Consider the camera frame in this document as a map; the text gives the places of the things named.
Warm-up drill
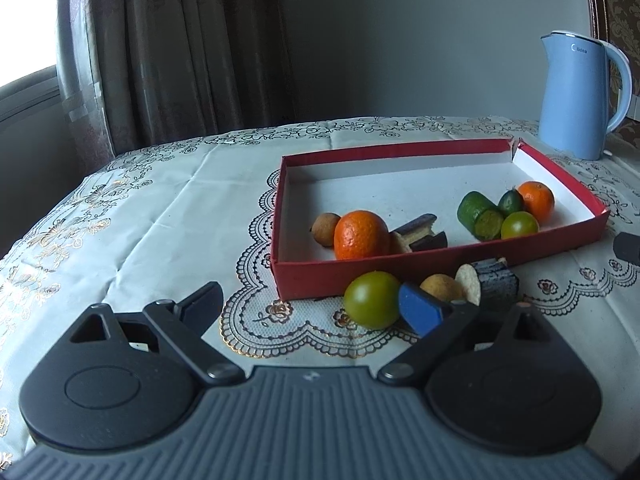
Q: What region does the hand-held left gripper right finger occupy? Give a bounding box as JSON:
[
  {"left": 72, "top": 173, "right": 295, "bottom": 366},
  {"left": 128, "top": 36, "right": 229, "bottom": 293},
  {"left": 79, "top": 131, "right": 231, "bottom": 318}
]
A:
[{"left": 377, "top": 281, "right": 568, "bottom": 388}]

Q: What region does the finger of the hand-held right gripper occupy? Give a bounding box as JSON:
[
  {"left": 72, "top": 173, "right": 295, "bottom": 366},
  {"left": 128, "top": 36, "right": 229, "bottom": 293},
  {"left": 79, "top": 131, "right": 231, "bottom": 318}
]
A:
[{"left": 612, "top": 231, "right": 640, "bottom": 261}]

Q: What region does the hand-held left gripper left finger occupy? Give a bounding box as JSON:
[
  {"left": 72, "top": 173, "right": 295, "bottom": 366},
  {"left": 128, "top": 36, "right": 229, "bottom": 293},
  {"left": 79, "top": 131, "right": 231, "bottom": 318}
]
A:
[{"left": 60, "top": 281, "right": 247, "bottom": 386}]

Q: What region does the round tan longan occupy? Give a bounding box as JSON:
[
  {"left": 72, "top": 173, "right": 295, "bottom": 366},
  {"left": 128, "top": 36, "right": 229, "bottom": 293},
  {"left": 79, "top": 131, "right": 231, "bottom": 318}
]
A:
[
  {"left": 420, "top": 273, "right": 465, "bottom": 303},
  {"left": 310, "top": 212, "right": 343, "bottom": 247}
]

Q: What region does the green tomato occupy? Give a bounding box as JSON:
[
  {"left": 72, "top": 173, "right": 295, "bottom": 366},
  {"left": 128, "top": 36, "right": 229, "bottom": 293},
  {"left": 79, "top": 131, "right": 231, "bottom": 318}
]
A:
[
  {"left": 501, "top": 211, "right": 540, "bottom": 240},
  {"left": 343, "top": 271, "right": 402, "bottom": 331}
]

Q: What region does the round sugarcane piece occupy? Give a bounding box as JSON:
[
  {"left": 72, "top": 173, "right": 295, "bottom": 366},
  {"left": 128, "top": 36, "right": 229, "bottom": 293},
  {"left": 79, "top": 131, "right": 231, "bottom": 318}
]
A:
[{"left": 454, "top": 257, "right": 520, "bottom": 308}]

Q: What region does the large orange mandarin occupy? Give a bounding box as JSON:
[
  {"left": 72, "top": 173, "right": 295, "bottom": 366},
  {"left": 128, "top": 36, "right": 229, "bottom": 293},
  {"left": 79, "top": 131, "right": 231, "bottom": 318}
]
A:
[{"left": 334, "top": 210, "right": 391, "bottom": 261}]

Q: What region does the red cardboard box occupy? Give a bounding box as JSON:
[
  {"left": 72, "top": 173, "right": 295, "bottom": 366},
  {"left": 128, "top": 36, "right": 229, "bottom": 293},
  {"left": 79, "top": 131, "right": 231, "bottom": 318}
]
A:
[{"left": 270, "top": 138, "right": 611, "bottom": 301}]

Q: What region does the cucumber piece with cut end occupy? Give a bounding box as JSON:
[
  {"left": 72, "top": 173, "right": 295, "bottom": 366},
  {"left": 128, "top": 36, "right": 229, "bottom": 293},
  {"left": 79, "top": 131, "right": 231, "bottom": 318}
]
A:
[{"left": 457, "top": 190, "right": 506, "bottom": 241}]

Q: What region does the cucumber tip piece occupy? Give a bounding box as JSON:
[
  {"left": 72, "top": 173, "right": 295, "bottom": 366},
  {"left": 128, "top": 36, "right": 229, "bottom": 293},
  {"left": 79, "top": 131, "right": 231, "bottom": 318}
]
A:
[{"left": 497, "top": 188, "right": 526, "bottom": 217}]

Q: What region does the small orange mandarin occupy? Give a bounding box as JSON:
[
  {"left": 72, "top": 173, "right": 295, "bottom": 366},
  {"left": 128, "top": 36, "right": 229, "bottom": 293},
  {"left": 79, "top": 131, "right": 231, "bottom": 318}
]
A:
[{"left": 516, "top": 180, "right": 555, "bottom": 223}]

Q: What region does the light blue electric kettle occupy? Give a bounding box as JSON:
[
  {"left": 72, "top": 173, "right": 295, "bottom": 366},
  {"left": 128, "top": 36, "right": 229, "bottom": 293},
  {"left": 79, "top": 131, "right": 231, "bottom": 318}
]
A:
[{"left": 537, "top": 30, "right": 632, "bottom": 161}]

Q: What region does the beige curtain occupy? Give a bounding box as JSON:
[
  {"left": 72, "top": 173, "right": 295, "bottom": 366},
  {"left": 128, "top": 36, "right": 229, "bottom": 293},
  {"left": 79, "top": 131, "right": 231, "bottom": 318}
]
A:
[{"left": 55, "top": 0, "right": 296, "bottom": 158}]

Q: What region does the grey window ledge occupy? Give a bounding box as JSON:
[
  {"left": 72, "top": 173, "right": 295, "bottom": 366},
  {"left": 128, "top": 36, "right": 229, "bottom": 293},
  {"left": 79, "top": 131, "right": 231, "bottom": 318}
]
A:
[{"left": 0, "top": 64, "right": 66, "bottom": 126}]

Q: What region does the wooden frame with patterned upholstery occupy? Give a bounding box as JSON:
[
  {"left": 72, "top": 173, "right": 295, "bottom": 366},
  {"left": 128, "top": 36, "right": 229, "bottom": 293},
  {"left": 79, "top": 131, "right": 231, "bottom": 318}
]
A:
[{"left": 581, "top": 0, "right": 640, "bottom": 136}]

